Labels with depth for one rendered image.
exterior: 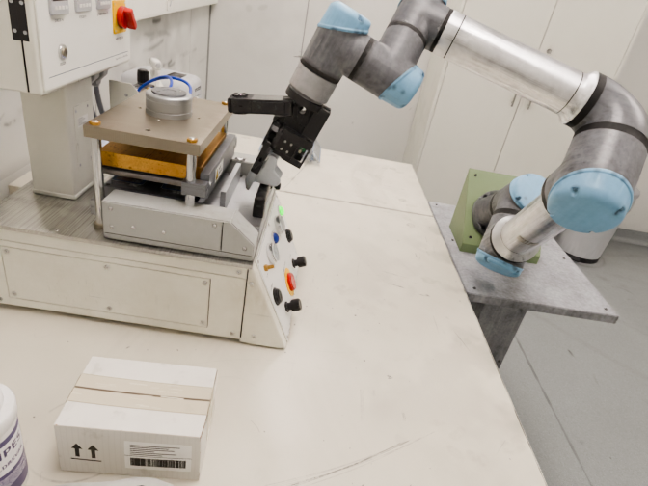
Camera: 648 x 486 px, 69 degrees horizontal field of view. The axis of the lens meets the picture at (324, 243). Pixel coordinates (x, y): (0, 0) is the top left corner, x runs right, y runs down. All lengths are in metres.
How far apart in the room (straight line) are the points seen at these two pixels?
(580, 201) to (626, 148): 0.11
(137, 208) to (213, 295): 0.19
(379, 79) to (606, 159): 0.38
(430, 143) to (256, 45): 1.28
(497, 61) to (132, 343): 0.80
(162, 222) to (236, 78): 2.61
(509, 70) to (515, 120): 2.24
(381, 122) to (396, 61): 2.57
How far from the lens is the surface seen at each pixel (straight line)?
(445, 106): 2.98
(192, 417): 0.68
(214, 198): 0.92
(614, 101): 0.92
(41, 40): 0.80
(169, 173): 0.84
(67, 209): 0.96
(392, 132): 3.41
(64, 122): 0.94
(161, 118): 0.88
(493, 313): 1.58
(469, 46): 0.89
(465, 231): 1.42
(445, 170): 3.11
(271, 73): 3.32
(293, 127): 0.86
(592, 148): 0.88
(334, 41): 0.81
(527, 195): 1.26
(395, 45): 0.84
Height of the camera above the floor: 1.37
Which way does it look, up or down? 29 degrees down
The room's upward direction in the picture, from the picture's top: 11 degrees clockwise
